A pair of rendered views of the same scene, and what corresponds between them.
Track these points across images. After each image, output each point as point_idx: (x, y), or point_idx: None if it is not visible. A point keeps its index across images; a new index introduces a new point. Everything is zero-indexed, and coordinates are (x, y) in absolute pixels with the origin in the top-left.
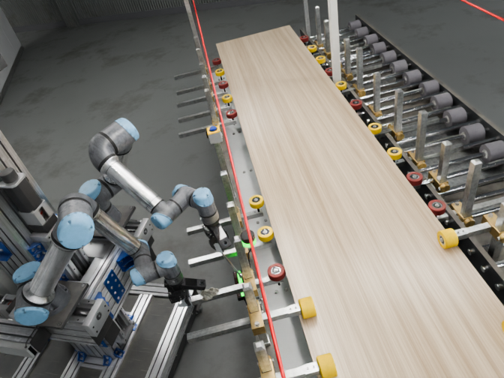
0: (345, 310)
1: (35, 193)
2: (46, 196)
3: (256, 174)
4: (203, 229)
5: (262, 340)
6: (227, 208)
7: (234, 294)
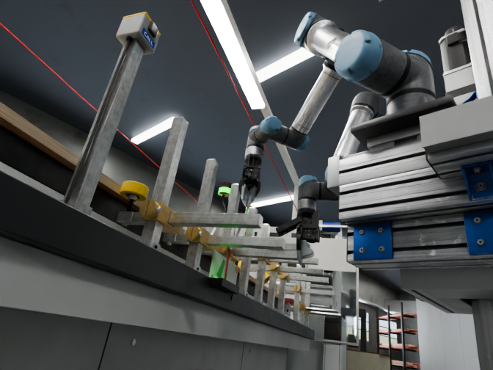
0: None
1: (442, 63)
2: (471, 59)
3: (70, 150)
4: (260, 173)
5: (263, 224)
6: (218, 166)
7: (249, 257)
